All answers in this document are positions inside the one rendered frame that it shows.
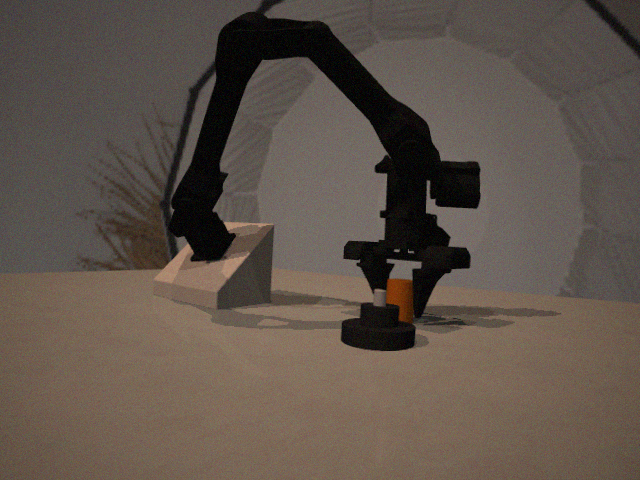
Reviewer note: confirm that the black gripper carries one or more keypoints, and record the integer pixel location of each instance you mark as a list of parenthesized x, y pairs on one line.
[(405, 229)]

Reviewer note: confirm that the black round pedestal with silver shaft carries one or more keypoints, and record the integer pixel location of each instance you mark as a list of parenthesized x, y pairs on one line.
[(378, 327)]

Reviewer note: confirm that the orange knob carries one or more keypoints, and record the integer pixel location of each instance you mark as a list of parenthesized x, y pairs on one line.
[(399, 292)]

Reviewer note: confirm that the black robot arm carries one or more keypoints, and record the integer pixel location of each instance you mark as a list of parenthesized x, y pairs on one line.
[(242, 45)]

